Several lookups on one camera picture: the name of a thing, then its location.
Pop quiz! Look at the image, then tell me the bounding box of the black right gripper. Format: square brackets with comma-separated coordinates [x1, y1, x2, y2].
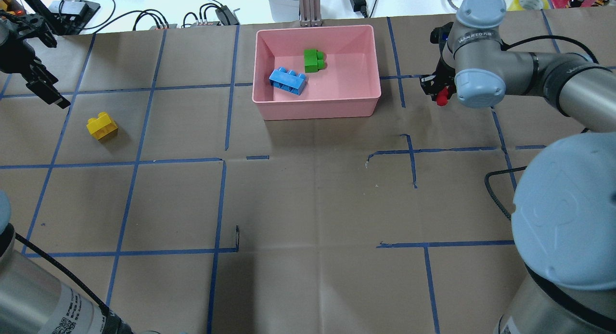
[420, 56, 457, 101]

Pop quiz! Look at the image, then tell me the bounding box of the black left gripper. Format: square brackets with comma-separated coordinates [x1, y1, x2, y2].
[0, 14, 70, 109]

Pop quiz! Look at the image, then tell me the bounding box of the red small block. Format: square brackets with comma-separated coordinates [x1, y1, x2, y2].
[435, 87, 450, 106]

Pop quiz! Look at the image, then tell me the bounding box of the green two-stud block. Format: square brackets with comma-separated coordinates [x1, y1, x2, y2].
[304, 49, 326, 73]

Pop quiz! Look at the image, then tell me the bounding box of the blue three-stud block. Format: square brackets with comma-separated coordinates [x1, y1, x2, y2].
[269, 67, 308, 95]

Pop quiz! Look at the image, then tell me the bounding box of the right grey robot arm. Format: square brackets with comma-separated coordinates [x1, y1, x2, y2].
[420, 0, 615, 334]

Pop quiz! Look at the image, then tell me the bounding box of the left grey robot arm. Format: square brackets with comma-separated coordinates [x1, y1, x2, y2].
[0, 10, 134, 334]

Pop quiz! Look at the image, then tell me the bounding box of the pink plastic box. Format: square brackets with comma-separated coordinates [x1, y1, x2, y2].
[252, 25, 381, 121]

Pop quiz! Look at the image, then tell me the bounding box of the yellow two-stud block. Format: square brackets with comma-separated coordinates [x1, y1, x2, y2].
[86, 112, 118, 140]

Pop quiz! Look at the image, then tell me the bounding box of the yellow tape roll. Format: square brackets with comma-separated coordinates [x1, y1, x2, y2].
[507, 0, 550, 11]

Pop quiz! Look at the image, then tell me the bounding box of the black power adapter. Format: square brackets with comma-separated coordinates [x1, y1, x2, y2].
[349, 0, 368, 17]

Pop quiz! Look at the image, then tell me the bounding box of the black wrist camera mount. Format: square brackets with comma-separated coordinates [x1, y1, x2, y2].
[430, 21, 455, 58]

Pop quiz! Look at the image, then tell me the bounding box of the aluminium frame post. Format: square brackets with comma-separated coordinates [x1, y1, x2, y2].
[299, 0, 322, 27]

